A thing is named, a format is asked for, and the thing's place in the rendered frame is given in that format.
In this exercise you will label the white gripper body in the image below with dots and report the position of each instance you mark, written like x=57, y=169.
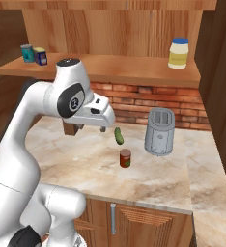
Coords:
x=95, y=119

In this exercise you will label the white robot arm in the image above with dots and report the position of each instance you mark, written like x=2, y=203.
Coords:
x=18, y=167

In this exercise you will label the wooden base cabinet door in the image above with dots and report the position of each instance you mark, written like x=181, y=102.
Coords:
x=150, y=226
x=97, y=225

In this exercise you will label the green pickle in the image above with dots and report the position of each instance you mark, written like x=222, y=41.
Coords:
x=119, y=135

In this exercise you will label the red food can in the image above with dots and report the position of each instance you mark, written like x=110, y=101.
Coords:
x=125, y=158

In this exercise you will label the grey toaster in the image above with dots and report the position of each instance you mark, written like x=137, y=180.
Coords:
x=159, y=135

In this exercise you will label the teal can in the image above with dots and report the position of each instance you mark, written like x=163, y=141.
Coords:
x=27, y=53

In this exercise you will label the mayonnaise jar with blue lid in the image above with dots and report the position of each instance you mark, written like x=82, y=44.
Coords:
x=178, y=53

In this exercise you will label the open wooden wall cabinet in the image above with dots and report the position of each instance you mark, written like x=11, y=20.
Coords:
x=118, y=69

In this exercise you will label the wooden wall cabinet door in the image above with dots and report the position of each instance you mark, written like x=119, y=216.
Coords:
x=219, y=80

